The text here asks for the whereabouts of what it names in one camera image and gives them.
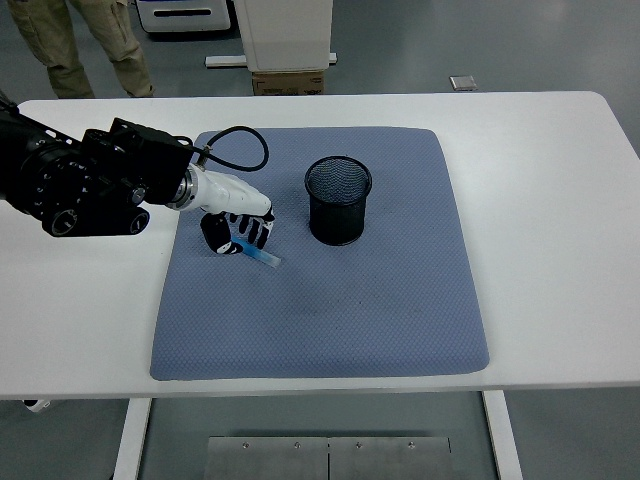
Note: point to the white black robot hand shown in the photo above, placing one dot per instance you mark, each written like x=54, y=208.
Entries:
x=235, y=195

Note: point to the blue marker pen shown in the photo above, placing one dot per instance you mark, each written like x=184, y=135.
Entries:
x=262, y=257

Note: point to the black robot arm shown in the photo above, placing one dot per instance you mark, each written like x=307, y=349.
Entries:
x=90, y=185

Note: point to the black mesh pen holder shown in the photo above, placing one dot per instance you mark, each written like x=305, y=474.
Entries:
x=337, y=220

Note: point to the brown cardboard box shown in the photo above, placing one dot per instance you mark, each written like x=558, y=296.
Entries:
x=287, y=82

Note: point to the blue-grey padded mat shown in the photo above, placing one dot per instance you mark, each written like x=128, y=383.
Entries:
x=320, y=310

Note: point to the white machine column with base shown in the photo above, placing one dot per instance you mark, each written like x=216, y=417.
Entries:
x=285, y=35

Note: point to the white appliance with dark slot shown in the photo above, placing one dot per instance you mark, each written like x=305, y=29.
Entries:
x=185, y=22

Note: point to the person in khaki trousers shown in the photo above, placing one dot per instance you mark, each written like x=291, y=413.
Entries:
x=122, y=45

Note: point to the small grey floor plate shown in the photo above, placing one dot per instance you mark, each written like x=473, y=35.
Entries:
x=462, y=83

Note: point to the white table leg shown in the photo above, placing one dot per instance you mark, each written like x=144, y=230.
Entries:
x=131, y=440
x=502, y=440

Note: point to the grey metal plate with screws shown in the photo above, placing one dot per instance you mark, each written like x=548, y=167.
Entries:
x=265, y=460
x=390, y=460

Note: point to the small white black object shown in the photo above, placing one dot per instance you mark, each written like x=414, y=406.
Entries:
x=37, y=405

